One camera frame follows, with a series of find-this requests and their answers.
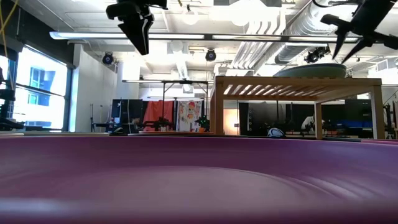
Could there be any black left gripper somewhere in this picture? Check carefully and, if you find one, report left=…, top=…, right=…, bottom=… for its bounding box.
left=105, top=0, right=169, bottom=56

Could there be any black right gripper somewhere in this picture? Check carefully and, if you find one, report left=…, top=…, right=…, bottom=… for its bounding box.
left=320, top=0, right=398, bottom=65

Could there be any pale green plate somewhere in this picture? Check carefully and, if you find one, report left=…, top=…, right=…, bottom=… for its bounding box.
left=273, top=63, right=348, bottom=78

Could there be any purple plate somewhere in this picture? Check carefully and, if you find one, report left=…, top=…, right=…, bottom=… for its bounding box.
left=0, top=136, right=398, bottom=224

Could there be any wooden slatted shelf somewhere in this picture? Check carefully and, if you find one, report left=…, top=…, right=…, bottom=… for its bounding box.
left=210, top=75, right=386, bottom=140

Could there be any long ceiling light bar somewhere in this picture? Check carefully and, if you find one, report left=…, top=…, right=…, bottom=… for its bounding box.
left=49, top=30, right=206, bottom=40
left=212, top=34, right=398, bottom=44

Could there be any black panel screen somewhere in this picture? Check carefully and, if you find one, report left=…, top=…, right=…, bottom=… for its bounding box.
left=111, top=98, right=144, bottom=133

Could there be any orange hanging cloth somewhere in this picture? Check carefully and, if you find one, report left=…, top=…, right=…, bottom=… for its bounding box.
left=142, top=100, right=175, bottom=132

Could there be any person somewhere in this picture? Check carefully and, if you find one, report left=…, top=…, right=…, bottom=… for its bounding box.
left=300, top=114, right=326, bottom=135

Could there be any floral hanging cloth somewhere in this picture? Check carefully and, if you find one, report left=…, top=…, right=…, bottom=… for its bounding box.
left=176, top=100, right=203, bottom=132

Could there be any black robot with green lights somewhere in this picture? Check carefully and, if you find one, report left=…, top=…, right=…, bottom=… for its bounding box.
left=194, top=114, right=211, bottom=131

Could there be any black panel with white dots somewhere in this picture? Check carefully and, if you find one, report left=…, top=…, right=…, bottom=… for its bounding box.
left=238, top=101, right=280, bottom=136

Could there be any large window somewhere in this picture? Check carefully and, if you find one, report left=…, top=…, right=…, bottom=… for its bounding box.
left=12, top=46, right=73, bottom=131

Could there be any orange glowing panel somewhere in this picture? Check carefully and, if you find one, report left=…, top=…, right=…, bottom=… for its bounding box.
left=223, top=108, right=240, bottom=136

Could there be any silver corrugated air duct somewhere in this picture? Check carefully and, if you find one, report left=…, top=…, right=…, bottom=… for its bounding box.
left=275, top=0, right=343, bottom=65

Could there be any black tripod frame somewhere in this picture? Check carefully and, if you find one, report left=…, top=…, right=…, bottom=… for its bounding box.
left=161, top=80, right=210, bottom=131

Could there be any yellow cable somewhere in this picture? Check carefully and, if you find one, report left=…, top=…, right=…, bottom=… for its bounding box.
left=0, top=0, right=19, bottom=50

